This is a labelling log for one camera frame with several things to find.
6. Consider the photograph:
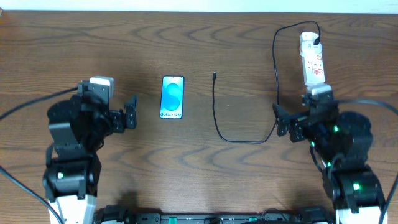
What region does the blue Galaxy smartphone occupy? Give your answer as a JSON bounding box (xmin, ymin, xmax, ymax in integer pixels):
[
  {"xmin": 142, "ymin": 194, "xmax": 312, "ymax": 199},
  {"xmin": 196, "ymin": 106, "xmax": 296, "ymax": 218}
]
[{"xmin": 159, "ymin": 75, "xmax": 185, "ymax": 119}]

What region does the black USB charging cable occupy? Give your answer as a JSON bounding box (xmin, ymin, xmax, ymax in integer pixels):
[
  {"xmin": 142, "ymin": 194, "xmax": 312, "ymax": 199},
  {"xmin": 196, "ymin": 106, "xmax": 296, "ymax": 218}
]
[{"xmin": 212, "ymin": 20, "xmax": 322, "ymax": 144}]

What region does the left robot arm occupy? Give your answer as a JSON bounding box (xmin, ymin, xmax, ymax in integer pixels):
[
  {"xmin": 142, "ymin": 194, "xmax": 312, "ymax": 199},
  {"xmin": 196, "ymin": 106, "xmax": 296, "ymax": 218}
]
[{"xmin": 43, "ymin": 93, "xmax": 137, "ymax": 223}]

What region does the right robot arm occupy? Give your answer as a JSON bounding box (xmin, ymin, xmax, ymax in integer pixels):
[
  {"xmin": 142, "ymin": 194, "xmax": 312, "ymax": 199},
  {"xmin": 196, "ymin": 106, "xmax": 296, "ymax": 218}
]
[{"xmin": 273, "ymin": 103, "xmax": 386, "ymax": 223}]

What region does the white charger adapter plug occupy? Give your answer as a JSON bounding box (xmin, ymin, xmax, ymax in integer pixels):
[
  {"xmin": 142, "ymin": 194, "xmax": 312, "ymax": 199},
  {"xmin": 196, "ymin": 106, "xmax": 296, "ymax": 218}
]
[{"xmin": 300, "ymin": 32, "xmax": 322, "ymax": 50}]

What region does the white power strip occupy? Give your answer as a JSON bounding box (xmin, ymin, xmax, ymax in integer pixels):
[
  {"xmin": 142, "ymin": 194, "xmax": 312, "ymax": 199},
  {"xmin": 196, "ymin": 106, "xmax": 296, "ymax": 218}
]
[{"xmin": 300, "ymin": 41, "xmax": 325, "ymax": 86}]

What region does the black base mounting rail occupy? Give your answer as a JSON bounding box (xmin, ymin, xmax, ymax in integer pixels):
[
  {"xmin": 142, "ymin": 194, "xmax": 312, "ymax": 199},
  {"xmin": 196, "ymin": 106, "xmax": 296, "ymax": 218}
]
[{"xmin": 92, "ymin": 205, "xmax": 335, "ymax": 224}]

